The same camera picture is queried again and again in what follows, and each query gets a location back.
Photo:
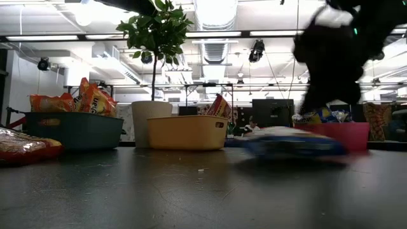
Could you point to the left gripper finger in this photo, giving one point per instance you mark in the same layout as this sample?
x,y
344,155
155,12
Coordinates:
x,y
130,5

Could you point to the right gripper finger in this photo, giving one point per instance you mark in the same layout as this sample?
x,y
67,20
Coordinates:
x,y
314,97
349,93

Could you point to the blue shrimp ramen pack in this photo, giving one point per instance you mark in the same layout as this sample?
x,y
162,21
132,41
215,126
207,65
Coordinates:
x,y
310,118
341,116
292,144

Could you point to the red beef ramen pack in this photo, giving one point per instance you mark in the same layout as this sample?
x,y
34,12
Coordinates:
x,y
220,108
25,149

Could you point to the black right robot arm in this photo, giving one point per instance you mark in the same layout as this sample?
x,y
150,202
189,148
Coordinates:
x,y
381,25

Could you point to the green leafy indoor tree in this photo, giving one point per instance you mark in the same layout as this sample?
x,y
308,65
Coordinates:
x,y
159,31

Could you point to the orange patterned cloth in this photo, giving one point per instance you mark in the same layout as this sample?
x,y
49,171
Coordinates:
x,y
378,121

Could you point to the pink plastic basket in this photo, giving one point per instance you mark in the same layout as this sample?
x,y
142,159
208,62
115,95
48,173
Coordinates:
x,y
356,135

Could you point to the large black monitor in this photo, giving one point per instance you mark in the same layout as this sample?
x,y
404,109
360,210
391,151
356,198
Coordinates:
x,y
273,111

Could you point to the black ceiling spotlight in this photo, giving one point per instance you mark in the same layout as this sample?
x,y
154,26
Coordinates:
x,y
43,64
147,58
257,51

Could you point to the black office chair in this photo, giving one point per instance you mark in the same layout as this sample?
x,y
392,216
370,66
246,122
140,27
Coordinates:
x,y
400,124

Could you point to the white patterned cloth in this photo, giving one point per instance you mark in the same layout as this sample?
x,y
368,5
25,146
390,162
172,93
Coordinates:
x,y
125,124

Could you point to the beige plant pot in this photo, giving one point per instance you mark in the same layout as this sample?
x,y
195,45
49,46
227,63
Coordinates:
x,y
143,124

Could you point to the small black monitor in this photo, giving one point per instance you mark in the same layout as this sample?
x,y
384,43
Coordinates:
x,y
188,111

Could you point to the yellow plastic basket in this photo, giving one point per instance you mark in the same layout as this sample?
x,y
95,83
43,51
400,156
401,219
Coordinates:
x,y
184,133

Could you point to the blue-grey plastic basket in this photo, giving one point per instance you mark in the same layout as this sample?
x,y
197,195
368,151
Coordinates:
x,y
73,130

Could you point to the red bar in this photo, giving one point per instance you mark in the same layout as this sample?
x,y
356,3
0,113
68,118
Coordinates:
x,y
18,122

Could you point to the white ceiling air duct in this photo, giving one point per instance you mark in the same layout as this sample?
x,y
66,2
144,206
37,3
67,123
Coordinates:
x,y
216,12

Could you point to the black ceiling light rail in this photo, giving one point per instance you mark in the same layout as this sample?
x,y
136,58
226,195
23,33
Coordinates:
x,y
219,33

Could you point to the black metal frame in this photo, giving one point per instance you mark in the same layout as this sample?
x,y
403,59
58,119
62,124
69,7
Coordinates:
x,y
210,84

